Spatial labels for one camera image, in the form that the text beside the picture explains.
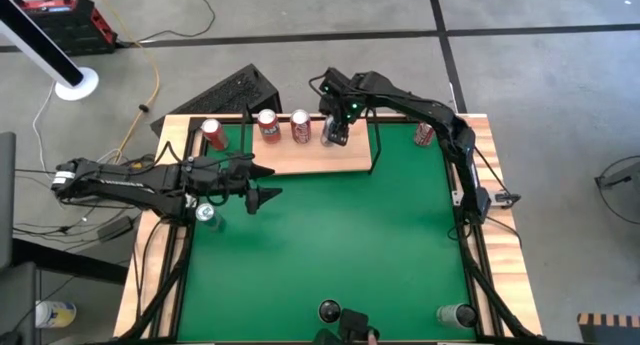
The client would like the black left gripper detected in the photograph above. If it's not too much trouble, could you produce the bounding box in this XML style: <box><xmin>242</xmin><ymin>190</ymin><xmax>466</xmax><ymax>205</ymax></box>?
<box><xmin>187</xmin><ymin>154</ymin><xmax>283</xmax><ymax>217</ymax></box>

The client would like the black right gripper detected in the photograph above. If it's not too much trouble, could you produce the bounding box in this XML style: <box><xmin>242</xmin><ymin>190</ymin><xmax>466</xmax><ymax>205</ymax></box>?
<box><xmin>317</xmin><ymin>67</ymin><xmax>372</xmax><ymax>147</ymax></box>

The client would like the blue silver Red Bull can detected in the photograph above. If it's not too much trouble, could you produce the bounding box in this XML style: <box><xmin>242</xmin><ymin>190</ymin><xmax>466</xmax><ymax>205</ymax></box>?
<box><xmin>194</xmin><ymin>202</ymin><xmax>226</xmax><ymax>234</ymax></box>
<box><xmin>319</xmin><ymin>114</ymin><xmax>336</xmax><ymax>147</ymax></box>

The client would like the red Coca-Cola can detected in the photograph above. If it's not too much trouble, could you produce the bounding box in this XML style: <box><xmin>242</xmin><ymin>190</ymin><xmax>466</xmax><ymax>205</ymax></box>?
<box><xmin>413</xmin><ymin>120</ymin><xmax>436</xmax><ymax>147</ymax></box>
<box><xmin>289</xmin><ymin>108</ymin><xmax>313</xmax><ymax>145</ymax></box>

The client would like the red Fanta strawberry can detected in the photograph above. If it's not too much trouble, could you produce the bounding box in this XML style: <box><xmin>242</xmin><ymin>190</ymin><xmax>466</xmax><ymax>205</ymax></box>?
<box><xmin>256</xmin><ymin>108</ymin><xmax>283</xmax><ymax>145</ymax></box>
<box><xmin>200</xmin><ymin>117</ymin><xmax>230</xmax><ymax>152</ymax></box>

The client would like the white Celsius energy drink can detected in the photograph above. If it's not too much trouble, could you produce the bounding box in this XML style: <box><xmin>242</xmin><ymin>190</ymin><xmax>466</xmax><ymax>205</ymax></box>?
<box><xmin>317</xmin><ymin>298</ymin><xmax>343</xmax><ymax>325</ymax></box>
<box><xmin>435</xmin><ymin>302</ymin><xmax>479</xmax><ymax>330</ymax></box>

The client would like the black perforated case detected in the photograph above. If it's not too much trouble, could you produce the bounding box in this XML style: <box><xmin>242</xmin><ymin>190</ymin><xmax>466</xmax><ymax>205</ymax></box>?
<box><xmin>149</xmin><ymin>63</ymin><xmax>283</xmax><ymax>136</ymax></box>

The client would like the black power adapter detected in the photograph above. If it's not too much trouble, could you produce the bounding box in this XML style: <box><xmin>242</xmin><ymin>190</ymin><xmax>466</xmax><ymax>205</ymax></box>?
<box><xmin>97</xmin><ymin>215</ymin><xmax>135</xmax><ymax>244</ymax></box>

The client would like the black handheld device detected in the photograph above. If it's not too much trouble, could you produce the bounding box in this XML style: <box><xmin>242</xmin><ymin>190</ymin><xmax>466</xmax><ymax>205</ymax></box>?
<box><xmin>338</xmin><ymin>308</ymin><xmax>371</xmax><ymax>344</ymax></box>

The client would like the small gray box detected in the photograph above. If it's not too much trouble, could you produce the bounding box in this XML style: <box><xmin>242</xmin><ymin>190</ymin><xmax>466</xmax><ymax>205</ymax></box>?
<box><xmin>492</xmin><ymin>189</ymin><xmax>522</xmax><ymax>207</ymax></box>

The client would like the black beam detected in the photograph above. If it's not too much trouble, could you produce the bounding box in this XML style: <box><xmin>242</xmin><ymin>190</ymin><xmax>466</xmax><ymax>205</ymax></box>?
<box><xmin>10</xmin><ymin>237</ymin><xmax>130</xmax><ymax>286</ymax></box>

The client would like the white stand with round base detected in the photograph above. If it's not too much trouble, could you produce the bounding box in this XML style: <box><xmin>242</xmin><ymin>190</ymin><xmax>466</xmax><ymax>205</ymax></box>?
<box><xmin>0</xmin><ymin>0</ymin><xmax>100</xmax><ymax>102</ymax></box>

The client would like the white yellow canister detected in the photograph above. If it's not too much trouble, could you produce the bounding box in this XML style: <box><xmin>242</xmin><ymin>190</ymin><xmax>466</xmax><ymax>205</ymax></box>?
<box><xmin>33</xmin><ymin>299</ymin><xmax>79</xmax><ymax>330</ymax></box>

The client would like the red black power station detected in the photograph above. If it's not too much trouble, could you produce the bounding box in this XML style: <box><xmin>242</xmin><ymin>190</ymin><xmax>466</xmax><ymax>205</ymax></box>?
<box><xmin>12</xmin><ymin>0</ymin><xmax>120</xmax><ymax>57</ymax></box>

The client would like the gray panel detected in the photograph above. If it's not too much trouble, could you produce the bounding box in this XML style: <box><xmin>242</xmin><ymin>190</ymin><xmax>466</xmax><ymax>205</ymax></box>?
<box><xmin>0</xmin><ymin>131</ymin><xmax>17</xmax><ymax>271</ymax></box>

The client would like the gray device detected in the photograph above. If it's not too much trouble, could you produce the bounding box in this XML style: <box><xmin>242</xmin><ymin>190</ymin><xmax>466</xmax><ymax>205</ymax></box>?
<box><xmin>593</xmin><ymin>159</ymin><xmax>640</xmax><ymax>191</ymax></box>

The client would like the orange black striped box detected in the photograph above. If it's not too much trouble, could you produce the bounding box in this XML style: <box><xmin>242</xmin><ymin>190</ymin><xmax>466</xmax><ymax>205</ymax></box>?
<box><xmin>576</xmin><ymin>312</ymin><xmax>640</xmax><ymax>345</ymax></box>

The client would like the wooden shelf black metal frame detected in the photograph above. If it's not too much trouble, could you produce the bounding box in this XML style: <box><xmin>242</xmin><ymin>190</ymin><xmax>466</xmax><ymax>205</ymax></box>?
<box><xmin>239</xmin><ymin>94</ymin><xmax>385</xmax><ymax>177</ymax></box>

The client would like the yellow cable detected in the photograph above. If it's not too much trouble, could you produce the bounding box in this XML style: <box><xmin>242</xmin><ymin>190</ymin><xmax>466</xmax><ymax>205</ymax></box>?
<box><xmin>92</xmin><ymin>0</ymin><xmax>161</xmax><ymax>152</ymax></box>

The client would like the black floor cable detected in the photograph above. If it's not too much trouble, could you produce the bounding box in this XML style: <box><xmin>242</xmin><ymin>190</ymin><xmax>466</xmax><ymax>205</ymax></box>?
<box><xmin>117</xmin><ymin>0</ymin><xmax>217</xmax><ymax>49</ymax></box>

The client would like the white cable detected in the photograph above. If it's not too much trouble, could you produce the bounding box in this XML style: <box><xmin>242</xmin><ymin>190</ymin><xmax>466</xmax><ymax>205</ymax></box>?
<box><xmin>32</xmin><ymin>82</ymin><xmax>56</xmax><ymax>159</ymax></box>

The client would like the black cable loop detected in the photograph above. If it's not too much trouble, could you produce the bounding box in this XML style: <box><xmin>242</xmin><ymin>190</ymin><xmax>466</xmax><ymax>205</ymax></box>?
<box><xmin>592</xmin><ymin>154</ymin><xmax>640</xmax><ymax>239</ymax></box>

